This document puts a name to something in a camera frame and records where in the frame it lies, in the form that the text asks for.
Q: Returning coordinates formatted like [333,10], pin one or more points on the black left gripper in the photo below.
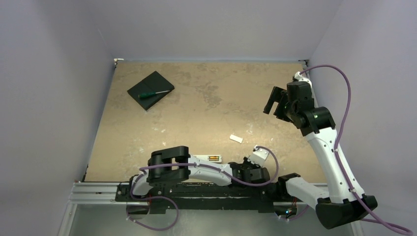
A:
[245,162]

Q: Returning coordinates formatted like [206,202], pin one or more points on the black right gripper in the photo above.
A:
[282,106]

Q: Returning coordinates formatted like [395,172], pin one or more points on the white battery cover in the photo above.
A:
[236,138]

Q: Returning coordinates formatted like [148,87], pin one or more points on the white remote control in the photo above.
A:
[205,158]

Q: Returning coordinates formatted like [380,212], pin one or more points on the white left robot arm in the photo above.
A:
[174,165]

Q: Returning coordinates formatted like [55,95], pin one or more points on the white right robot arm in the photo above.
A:
[345,200]

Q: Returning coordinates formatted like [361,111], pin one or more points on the black foam block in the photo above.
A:
[154,82]

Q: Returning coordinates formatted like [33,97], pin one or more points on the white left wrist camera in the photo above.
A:
[258,156]

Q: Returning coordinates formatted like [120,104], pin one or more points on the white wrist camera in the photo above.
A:
[258,156]
[299,77]

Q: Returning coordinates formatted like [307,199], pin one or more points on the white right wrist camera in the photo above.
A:
[299,77]

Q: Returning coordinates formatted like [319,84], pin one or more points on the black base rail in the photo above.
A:
[209,196]

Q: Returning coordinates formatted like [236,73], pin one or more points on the green handled screwdriver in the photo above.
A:
[151,94]

